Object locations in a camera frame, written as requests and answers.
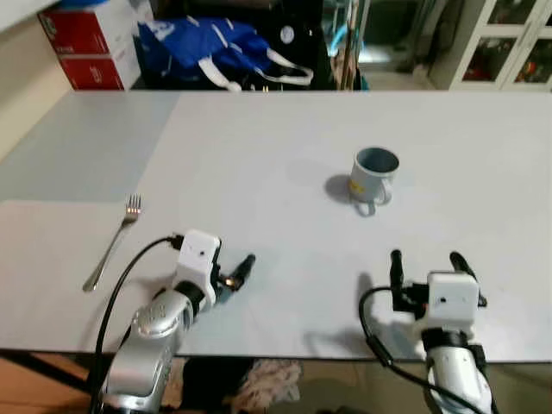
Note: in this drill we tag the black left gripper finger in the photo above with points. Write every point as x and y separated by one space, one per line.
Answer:
244 266

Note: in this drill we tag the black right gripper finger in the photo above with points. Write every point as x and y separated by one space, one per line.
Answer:
397 269
463 266

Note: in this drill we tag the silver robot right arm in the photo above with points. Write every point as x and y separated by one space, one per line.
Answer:
453 379

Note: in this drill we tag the grey blue ceramic mug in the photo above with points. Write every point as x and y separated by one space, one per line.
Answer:
377 177

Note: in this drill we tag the white patterned cloth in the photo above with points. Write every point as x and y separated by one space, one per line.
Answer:
267 384

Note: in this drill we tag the white glass door cabinet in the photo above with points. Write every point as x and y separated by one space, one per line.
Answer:
492 43

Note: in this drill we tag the black cabinet with round sticker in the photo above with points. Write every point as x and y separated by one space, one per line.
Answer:
297 47

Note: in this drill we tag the red and white cardboard box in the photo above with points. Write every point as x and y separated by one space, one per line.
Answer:
86 43

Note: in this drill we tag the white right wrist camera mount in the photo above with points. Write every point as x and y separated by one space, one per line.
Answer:
453 300

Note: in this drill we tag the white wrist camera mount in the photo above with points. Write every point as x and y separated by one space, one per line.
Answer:
197 254
453 300

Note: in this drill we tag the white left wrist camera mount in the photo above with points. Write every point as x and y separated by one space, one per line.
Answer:
197 254

